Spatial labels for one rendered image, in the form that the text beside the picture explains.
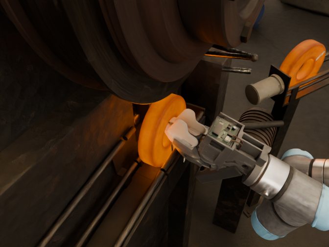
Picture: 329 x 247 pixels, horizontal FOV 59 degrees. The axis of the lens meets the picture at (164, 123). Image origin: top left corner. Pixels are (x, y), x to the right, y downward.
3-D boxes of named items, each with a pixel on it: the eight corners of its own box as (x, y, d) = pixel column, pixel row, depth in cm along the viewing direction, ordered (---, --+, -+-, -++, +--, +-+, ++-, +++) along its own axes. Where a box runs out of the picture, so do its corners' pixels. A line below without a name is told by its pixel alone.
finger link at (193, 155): (181, 128, 58) (219, 150, 57) (178, 133, 60) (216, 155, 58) (170, 143, 55) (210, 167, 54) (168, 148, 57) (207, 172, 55)
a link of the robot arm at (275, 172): (272, 176, 60) (262, 208, 55) (252, 165, 61) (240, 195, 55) (293, 157, 54) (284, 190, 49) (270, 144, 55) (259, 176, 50)
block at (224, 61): (178, 125, 88) (181, 54, 71) (189, 109, 93) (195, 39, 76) (212, 137, 84) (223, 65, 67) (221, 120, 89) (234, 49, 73)
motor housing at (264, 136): (205, 228, 123) (223, 141, 86) (223, 188, 137) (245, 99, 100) (235, 242, 119) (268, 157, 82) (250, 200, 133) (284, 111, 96)
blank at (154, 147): (131, 126, 52) (148, 132, 50) (172, 77, 61) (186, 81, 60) (142, 176, 63) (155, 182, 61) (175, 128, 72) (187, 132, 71)
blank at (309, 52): (281, 95, 92) (290, 101, 90) (271, 69, 80) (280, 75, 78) (318, 60, 91) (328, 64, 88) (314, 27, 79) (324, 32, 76)
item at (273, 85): (243, 97, 85) (246, 81, 81) (268, 86, 88) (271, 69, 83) (257, 109, 81) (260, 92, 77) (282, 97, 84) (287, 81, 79)
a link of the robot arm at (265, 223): (288, 209, 70) (317, 190, 61) (274, 250, 63) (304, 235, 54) (259, 190, 71) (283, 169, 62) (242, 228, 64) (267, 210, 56)
